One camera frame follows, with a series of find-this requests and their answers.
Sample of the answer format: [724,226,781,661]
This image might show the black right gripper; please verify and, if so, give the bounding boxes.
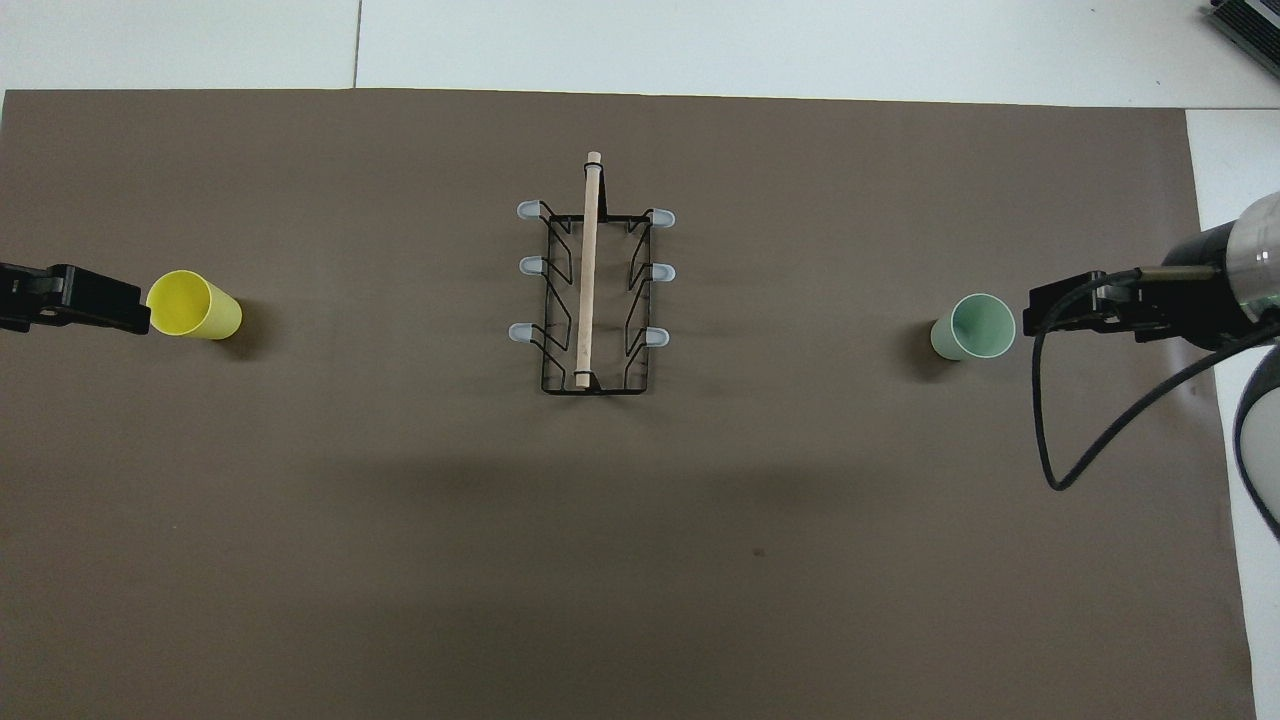
[1022,222,1251,351]

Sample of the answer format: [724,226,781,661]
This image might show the yellow plastic cup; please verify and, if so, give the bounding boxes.
[146,270,244,341]

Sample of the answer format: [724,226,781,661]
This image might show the pale green plastic cup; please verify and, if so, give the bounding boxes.
[930,293,1017,362]

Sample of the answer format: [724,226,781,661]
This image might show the grey ribbed device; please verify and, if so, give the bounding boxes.
[1205,0,1280,51]

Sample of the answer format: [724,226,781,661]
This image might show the brown table mat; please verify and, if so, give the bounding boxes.
[0,88,1259,720]

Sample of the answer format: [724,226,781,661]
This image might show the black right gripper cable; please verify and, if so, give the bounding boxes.
[1030,265,1280,491]

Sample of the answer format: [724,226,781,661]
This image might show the black wire cup rack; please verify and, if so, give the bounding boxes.
[508,151,677,397]

